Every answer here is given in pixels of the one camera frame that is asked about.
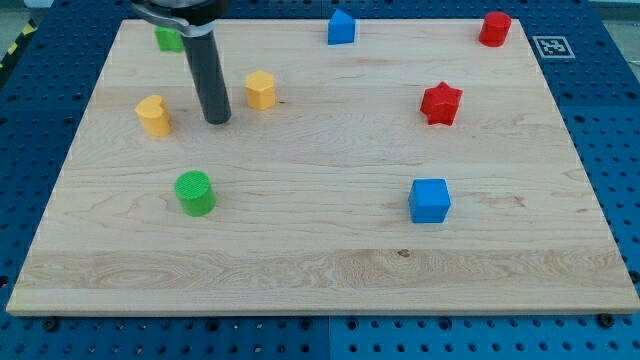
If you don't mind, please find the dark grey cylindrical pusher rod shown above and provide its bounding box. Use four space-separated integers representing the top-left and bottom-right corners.
182 32 231 125

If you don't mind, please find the metal clamp tool mount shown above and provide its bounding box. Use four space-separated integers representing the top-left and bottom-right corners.
131 0 231 37

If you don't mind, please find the white fiducial marker tag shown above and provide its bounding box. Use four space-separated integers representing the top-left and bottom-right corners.
533 35 575 59

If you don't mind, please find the green block behind rod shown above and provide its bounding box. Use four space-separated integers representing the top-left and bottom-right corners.
154 26 184 53

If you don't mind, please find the green cylinder block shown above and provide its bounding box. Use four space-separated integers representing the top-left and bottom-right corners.
174 170 216 217

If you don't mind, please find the yellow hexagon block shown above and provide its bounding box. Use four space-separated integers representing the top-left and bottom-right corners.
245 70 276 110

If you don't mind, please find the red cylinder block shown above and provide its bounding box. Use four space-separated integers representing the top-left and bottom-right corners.
478 11 512 47

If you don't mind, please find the light wooden board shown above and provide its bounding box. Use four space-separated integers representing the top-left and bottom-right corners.
7 19 639 317

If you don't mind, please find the blue cube block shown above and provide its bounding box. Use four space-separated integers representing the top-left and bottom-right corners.
408 179 451 223

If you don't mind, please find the red star block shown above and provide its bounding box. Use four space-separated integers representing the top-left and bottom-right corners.
420 81 463 126

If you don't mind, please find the yellow heart block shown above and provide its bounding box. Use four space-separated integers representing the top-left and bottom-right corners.
135 94 171 137

